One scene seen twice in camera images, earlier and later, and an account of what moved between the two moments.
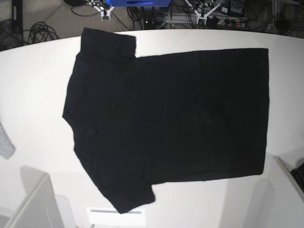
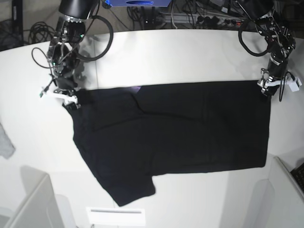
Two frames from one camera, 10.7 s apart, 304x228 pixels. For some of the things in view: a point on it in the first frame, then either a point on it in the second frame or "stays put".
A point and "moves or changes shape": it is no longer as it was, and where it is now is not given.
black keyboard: (298, 174) stays put
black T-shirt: (135, 120) moves or changes shape
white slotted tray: (105, 216) stays put
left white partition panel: (41, 208) stays put
